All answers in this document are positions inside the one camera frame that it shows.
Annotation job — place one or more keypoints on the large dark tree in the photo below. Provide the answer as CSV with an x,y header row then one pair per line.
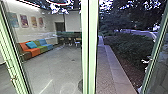
x,y
133,13

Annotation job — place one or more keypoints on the dark green shrub bed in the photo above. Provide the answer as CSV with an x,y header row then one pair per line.
x,y
130,48

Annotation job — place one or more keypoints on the green framed glass wall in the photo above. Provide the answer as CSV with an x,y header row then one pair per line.
x,y
89,43

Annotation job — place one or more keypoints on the green framed glass door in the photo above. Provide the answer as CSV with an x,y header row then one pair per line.
x,y
154,63

